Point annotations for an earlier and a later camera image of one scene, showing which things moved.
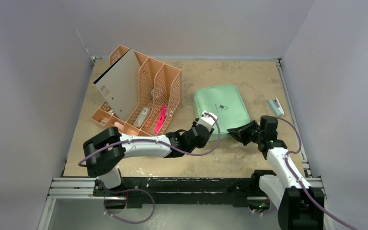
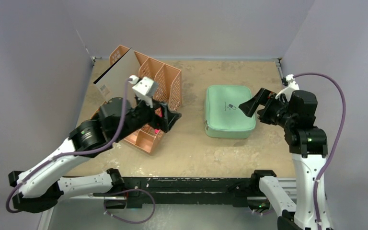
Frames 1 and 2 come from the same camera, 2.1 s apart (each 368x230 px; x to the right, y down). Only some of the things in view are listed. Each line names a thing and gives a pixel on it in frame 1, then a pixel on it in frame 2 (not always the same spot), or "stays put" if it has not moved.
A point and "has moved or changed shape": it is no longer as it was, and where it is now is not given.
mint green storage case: (224, 102) has moved or changed shape
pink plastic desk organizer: (158, 94) stays put
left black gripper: (194, 123) → (168, 117)
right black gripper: (248, 133) → (267, 106)
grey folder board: (119, 86) stays put
